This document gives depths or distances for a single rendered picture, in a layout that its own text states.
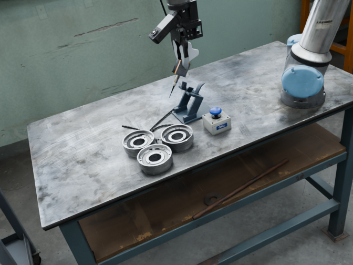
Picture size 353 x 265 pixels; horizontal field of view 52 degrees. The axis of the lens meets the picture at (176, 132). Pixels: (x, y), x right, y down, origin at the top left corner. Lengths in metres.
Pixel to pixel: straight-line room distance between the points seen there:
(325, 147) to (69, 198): 0.99
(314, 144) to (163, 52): 1.62
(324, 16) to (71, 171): 0.86
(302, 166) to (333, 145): 0.18
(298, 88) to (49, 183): 0.81
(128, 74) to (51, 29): 0.64
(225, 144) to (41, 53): 1.77
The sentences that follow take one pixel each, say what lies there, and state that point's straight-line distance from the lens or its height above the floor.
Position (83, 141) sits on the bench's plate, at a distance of 1.31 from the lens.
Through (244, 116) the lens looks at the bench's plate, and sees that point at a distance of 1.27.
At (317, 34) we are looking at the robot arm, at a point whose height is 1.10.
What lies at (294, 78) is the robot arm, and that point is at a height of 0.99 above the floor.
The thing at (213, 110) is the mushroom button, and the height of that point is 0.87.
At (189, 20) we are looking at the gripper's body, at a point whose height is 1.14.
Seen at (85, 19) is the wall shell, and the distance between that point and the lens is 2.62.
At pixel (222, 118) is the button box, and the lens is 1.18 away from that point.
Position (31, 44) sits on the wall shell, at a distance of 2.62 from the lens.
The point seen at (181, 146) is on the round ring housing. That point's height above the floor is 0.83.
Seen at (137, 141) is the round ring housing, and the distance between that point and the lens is 1.19.
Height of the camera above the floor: 1.50
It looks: 35 degrees down
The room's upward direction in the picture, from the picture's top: 10 degrees counter-clockwise
